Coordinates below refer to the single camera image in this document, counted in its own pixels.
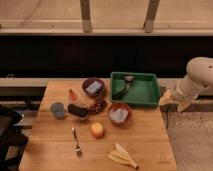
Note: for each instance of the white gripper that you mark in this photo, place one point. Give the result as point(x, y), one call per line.
point(185, 91)

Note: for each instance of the red yellow apple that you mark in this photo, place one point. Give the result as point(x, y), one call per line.
point(97, 130)

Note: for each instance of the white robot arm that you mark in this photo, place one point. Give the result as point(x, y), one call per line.
point(199, 76)

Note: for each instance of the green plastic tray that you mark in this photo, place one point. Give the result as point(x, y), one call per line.
point(144, 92)

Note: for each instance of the red bowl with cloth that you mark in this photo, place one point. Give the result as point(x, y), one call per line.
point(119, 113)

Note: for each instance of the peeled yellow banana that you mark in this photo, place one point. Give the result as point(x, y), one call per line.
point(121, 156)

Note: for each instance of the bunch of dark grapes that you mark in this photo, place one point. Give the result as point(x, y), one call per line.
point(97, 107)

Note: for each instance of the purple bowl with sponge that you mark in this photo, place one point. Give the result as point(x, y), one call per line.
point(93, 87)

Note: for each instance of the red strawberry toy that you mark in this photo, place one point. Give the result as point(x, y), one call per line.
point(72, 96)

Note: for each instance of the black rectangular block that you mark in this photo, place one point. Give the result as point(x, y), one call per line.
point(77, 111)

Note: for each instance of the silver fork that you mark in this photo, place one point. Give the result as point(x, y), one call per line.
point(77, 148)

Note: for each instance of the blue grey cup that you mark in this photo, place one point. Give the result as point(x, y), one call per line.
point(57, 109)

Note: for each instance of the black chair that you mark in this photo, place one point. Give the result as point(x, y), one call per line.
point(10, 136)

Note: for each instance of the black handled brush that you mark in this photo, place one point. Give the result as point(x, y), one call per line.
point(128, 82)

